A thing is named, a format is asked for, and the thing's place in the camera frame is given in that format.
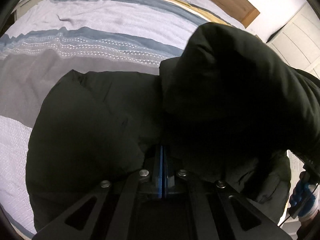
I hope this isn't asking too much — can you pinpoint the black puffer jacket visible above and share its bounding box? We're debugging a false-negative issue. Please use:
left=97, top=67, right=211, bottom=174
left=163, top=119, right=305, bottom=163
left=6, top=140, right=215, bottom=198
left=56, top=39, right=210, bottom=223
left=26, top=23, right=319, bottom=231

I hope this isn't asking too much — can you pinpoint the white panelled wardrobe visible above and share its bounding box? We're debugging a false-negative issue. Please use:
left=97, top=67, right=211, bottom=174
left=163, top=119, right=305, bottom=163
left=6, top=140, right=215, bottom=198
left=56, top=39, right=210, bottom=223
left=267, top=3, right=320, bottom=78

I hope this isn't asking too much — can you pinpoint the striped blue grey duvet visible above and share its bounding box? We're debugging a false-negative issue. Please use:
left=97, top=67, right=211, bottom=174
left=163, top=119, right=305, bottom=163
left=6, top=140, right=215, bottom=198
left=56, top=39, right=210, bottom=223
left=1, top=0, right=230, bottom=239

